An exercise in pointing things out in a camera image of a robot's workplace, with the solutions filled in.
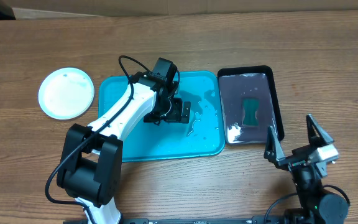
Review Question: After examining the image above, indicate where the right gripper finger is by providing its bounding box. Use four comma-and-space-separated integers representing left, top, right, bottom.
306, 114, 334, 146
264, 126, 285, 166

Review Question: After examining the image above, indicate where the green scrubbing sponge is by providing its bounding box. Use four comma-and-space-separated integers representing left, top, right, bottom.
242, 98, 259, 126

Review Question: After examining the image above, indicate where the light blue plate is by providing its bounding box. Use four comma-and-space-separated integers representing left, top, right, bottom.
38, 67, 95, 120

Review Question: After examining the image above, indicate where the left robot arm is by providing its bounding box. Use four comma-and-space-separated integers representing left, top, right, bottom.
45, 58, 191, 223

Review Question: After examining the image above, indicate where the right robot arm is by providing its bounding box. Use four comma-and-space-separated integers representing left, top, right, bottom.
263, 114, 351, 223

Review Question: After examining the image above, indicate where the teal plastic tray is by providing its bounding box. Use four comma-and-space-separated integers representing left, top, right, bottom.
99, 71, 225, 162

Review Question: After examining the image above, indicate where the black plastic tray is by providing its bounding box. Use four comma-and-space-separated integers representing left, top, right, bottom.
218, 65, 285, 145

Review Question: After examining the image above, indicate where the cardboard backdrop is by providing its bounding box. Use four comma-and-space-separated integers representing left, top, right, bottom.
5, 0, 358, 16

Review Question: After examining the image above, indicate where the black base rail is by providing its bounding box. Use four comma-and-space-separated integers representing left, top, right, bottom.
62, 214, 340, 224

